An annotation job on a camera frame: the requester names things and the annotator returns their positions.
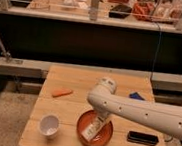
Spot clear bottle with white label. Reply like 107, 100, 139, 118
81, 117, 107, 142

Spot orange ceramic bowl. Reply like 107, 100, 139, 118
76, 110, 114, 146

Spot white cup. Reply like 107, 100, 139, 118
39, 114, 60, 139

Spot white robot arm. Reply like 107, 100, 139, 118
87, 77, 182, 141

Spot white vertical post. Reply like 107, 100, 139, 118
89, 0, 99, 21

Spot hanging black cable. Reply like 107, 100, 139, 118
146, 20, 165, 74

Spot black pouch on shelf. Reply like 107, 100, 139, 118
108, 4, 132, 19

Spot blue object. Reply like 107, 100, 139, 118
129, 92, 145, 101

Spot wooden table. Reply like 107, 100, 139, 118
19, 66, 166, 146

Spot grey concrete ledge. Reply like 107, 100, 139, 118
0, 57, 182, 92

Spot orange box on shelf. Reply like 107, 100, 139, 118
132, 1, 155, 21

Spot orange carrot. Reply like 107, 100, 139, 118
51, 88, 73, 98

